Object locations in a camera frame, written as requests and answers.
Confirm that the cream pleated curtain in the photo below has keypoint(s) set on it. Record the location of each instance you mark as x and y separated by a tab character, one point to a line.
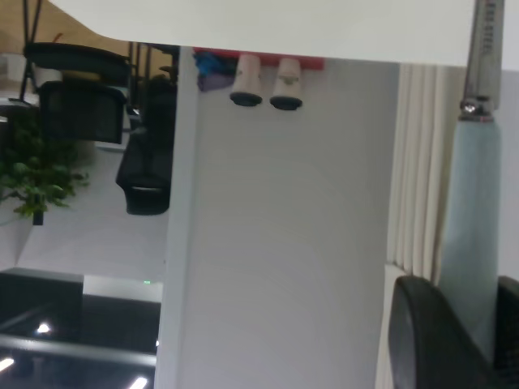
417	162

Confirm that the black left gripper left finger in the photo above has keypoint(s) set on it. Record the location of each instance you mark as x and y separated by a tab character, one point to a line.
425	344

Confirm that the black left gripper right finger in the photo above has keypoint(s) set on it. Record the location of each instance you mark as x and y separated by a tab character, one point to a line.
509	332

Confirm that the paper cup with black lid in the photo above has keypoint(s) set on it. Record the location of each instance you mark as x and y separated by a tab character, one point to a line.
246	79
287	83

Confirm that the black mesh office chair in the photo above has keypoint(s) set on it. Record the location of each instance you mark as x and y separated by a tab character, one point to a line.
81	109

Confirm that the black padded office chair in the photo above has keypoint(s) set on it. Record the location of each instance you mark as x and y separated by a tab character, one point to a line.
148	170

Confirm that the red box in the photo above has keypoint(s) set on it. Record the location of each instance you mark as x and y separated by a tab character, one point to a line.
312	62

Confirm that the green potted plant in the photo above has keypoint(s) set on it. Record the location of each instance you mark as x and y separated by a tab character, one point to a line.
32	178

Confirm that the blue and purple bag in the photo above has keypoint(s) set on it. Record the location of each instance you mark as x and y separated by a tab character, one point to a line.
213	75

